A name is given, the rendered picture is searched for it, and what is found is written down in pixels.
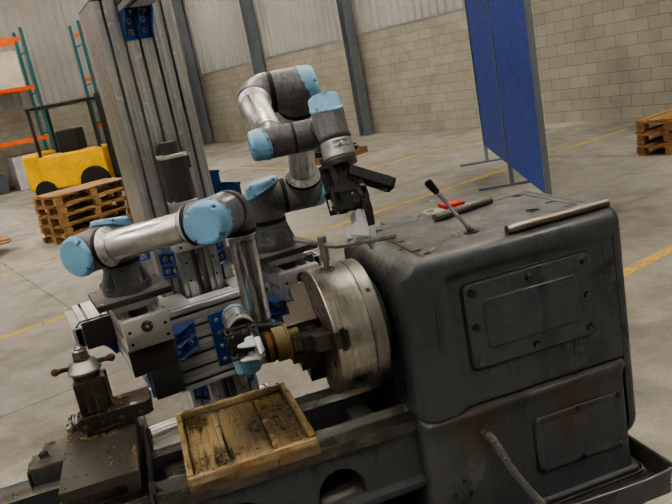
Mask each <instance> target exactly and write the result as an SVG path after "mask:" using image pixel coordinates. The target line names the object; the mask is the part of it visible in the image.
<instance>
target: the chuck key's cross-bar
mask: <svg viewBox="0 0 672 504"><path fill-rule="evenodd" d="M396 238H397V235H396V233H393V234H387V235H382V236H377V237H371V238H366V239H361V240H355V241H350V242H345V243H339V244H333V243H327V242H325V243H324V247H326V248H332V249H341V248H346V247H352V246H357V245H363V244H369V243H374V242H380V241H385V240H391V239H396ZM293 241H294V242H299V243H304V244H310V245H315V246H318V241H316V240H310V239H304V238H299V237H294V238H293Z"/></svg>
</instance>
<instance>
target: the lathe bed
mask: <svg viewBox="0 0 672 504"><path fill-rule="evenodd" d="M385 386H387V385H386V384H385V383H384V382H383V381H379V382H376V383H373V384H370V385H367V386H364V387H361V388H358V389H354V390H351V391H348V392H345V393H341V394H337V393H335V392H334V391H333V390H332V389H331V387H329V388H327V389H323V390H319V391H316V392H313V393H310V394H306V395H303V396H300V397H297V398H294V399H295V400H296V402H297V404H298V406H299V408H300V409H301V411H302V412H303V414H304V415H305V417H306V419H307V421H308V422H309V423H310V425H311V427H312V428H313V430H314V431H315V433H316V435H317V438H318V441H319V445H320V448H321V453H319V454H316V455H313V456H310V457H307V458H304V459H301V460H298V461H295V462H292V463H289V464H286V465H282V466H281V465H280V463H279V461H278V463H279V467H277V468H274V469H271V470H268V471H265V472H262V473H259V474H256V475H253V476H250V477H247V478H244V479H241V480H238V479H237V476H236V475H235V479H236V481H235V482H231V483H228V484H225V485H222V486H219V487H216V488H213V489H210V490H207V491H204V492H201V493H198V494H195V495H191V491H190V487H189V483H188V479H187V474H186V469H185V468H184V467H185V463H184V457H183V452H182V447H181V442H180V436H179V434H176V435H173V436H170V437H166V438H163V439H160V440H157V441H153V442H152V445H153V449H154V450H152V451H151V458H152V469H153V480H154V482H155V483H154V484H155V486H156V491H157V494H158V496H162V497H157V500H158V499H160V501H159V500H158V504H378V503H381V502H383V501H386V500H389V499H392V498H395V497H397V496H400V495H403V494H406V493H409V492H412V491H414V490H417V489H420V488H423V487H426V486H427V481H426V478H425V475H424V472H423V467H422V461H421V456H420V451H419V445H418V440H417V435H416V430H418V427H417V419H419V418H418V417H417V415H416V414H415V413H414V412H413V411H412V410H410V411H407V412H404V410H403V404H404V403H402V404H399V405H396V406H393V407H389V408H388V404H387V399H386V394H385ZM316 398H318V399H320V400H318V399H316ZM313 399H314V400H315V399H316V400H315V401H316V402H317V400H318V401H319V404H322V405H318V406H317V403H318V402H317V403H316V402H315V401H314V402H313V403H316V406H317V407H316V406H315V405H314V404H312V401H313ZM322 399H323V400H322ZM313 405H314V406H315V407H313ZM339 433H341V434H339ZM334 434H335V436H334ZM336 434H337V435H336ZM346 434H347V435H346ZM341 435H342V436H341ZM334 437H335V438H334ZM336 437H339V438H337V439H338V440H337V439H336ZM343 437H344V438H343ZM341 438H342V439H341ZM344 440H345V441H344ZM340 441H341V442H340ZM177 442H178V443H180V444H178V443H177ZM172 444H173V445H174V444H175V445H174V446H172ZM168 445H169V446H168ZM161 447H162V448H161ZM158 448H159V449H158ZM157 449H158V450H157ZM162 449H163V450H164V451H162V452H161V450H162ZM176 449H179V450H176ZM155 450H156V451H155ZM152 452H153V453H152ZM156 452H157V453H156ZM154 453H156V454H157V455H154ZM161 454H162V455H161ZM152 455H153V456H152ZM160 455H161V456H160ZM156 456H157V457H156ZM182 459H183V460H182ZM180 460H182V461H181V463H180ZM172 462H173V463H172ZM179 463H180V464H179ZM171 464H172V466H171ZM183 464H184V465H183ZM169 465H170V466H169ZM182 465H183V466H182ZM162 466H163V467H162ZM167 467H170V468H168V471H167V470H166V469H167ZM180 467H181V468H182V470H181V468H180ZM164 469H165V470H166V471H165V470H164ZM172 469H173V470H172ZM170 470H171V471H170ZM179 471H181V472H180V473H181V474H180V475H179V474H178V473H179ZM333 472H336V473H338V474H337V475H338V476H337V475H336V474H334V473H333ZM176 473H177V475H178V476H177V475H175V474H176ZM331 473H332V474H333V475H332V474H331ZM171 475H173V476H171ZM168 477H171V478H168ZM184 483H186V484H184ZM187 484H188V485H187ZM59 485H60V479H58V480H55V481H52V482H49V483H45V484H42V485H39V486H36V487H33V488H31V485H30V483H29V480H26V481H23V482H20V483H17V484H13V485H10V486H7V487H3V488H0V504H60V500H59V497H58V491H59ZM182 485H183V486H185V487H183V486H182ZM178 486H179V487H178ZM180 486H181V487H180ZM161 489H163V490H164V491H163V492H162V491H161ZM171 489H172V490H171ZM183 489H184V491H183V492H184V493H183V492H181V491H182V490H183ZM185 490H186V491H185ZM13 492H14V494H13ZM15 492H17V493H15ZM169 492H170V494H169ZM165 493H166V494H165ZM12 494H13V495H12ZM16 494H17V495H16ZM14 495H15V496H17V497H15V496H14ZM165 495H166V496H165ZM167 495H168V496H167ZM13 496H14V497H13ZM164 496H165V497H164ZM174 496H175V497H174ZM11 497H12V498H11ZM163 497H164V498H163ZM9 498H10V499H9ZM12 499H15V500H16V501H14V500H13V501H12V502H11V500H12ZM163 500H164V501H163Z"/></svg>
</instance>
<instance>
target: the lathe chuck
mask: <svg viewBox="0 0 672 504"><path fill-rule="evenodd" d="M329 266H330V267H332V268H334V269H333V270H332V271H329V272H321V269H323V268H324V266H319V267H316V268H312V269H308V270H305V271H303V273H302V278H303V280H304V283H305V286H306V289H307V292H308V295H309V298H310V300H311V303H312V306H313V309H314V312H315V314H317V316H318V317H319V320H320V322H319V321H318V322H316V323H315V324H313V325H309V326H307V328H308V330H311V329H314V328H318V327H323V328H325V329H327V330H329V331H330V332H332V333H338V332H339V330H338V329H341V328H343V329H344V330H346V332H347V336H348V340H349V344H350V346H348V349H346V350H343V348H340V349H337V348H335V349H332V350H328V351H325V352H324V356H325V365H326V374H327V382H328V384H329V386H330V387H331V389H332V390H333V391H334V392H335V393H337V394H341V393H345V392H348V391H351V390H354V389H358V388H361V387H364V386H367V385H370V384H373V383H374V382H375V381H376V378H377V374H378V358H377V349H376V343H375V338H374V333H373V329H372V325H371V321H370V318H369V314H368V311H367V308H366V305H365V302H364V299H363V297H362V294H361V292H360V290H359V287H358V285H357V283H356V281H355V279H354V277H353V276H352V274H351V272H350V271H349V269H348V268H347V267H346V266H345V265H344V264H343V263H341V262H335V263H331V264H329ZM362 374H364V375H366V378H365V379H364V380H363V381H361V382H358V383H356V382H353V380H354V379H355V377H357V376H359V375H362Z"/></svg>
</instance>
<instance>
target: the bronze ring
mask: <svg viewBox="0 0 672 504"><path fill-rule="evenodd" d="M297 333H300V332H299V330H298V328H297V327H296V326H294V327H290V328H287V327H286V325H285V324H284V323H281V326H278V327H274V328H271V329H270V332H267V331H266V332H263V333H261V334H260V337H261V340H262V343H263V346H264V349H265V353H266V357H265V360H266V362H267V363H272V362H276V360H278V361H279V362H281V361H285V360H288V359H291V360H294V353H296V352H294V349H293V345H292V341H291V338H290V335H293V334H297Z"/></svg>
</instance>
